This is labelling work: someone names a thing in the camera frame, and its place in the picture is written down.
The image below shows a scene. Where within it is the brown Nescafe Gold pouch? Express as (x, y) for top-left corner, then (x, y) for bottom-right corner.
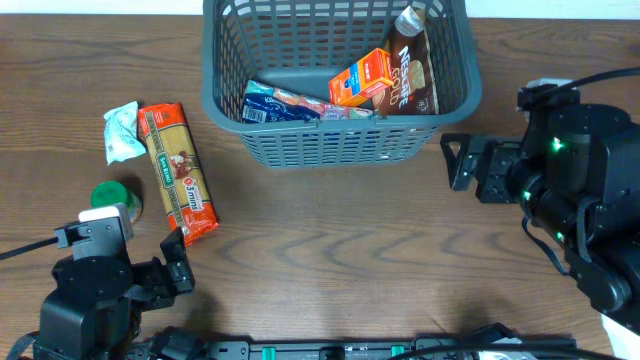
(372, 6), (439, 117)

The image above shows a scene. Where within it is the white green sachet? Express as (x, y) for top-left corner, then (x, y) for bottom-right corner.
(103, 101), (146, 165)

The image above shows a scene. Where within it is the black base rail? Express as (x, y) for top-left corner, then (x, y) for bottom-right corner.
(124, 323), (577, 360)

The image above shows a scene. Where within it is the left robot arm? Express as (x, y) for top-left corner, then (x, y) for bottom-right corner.
(33, 217), (195, 359)

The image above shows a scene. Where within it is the grey plastic basket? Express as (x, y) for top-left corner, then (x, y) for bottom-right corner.
(202, 0), (482, 168)

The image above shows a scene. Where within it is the blue Kleenex tissue pack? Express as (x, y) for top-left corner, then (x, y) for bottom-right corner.
(241, 80), (374, 124)

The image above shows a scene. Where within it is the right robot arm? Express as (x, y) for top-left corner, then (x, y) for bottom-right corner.
(440, 103), (639, 359)

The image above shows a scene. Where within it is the orange spaghetti packet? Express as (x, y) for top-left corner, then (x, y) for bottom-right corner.
(138, 103), (218, 246)

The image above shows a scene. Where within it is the orange medicine box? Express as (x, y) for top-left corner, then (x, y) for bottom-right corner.
(329, 48), (393, 107)

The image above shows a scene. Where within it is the green lid spice jar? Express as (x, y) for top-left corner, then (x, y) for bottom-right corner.
(90, 181), (143, 223)

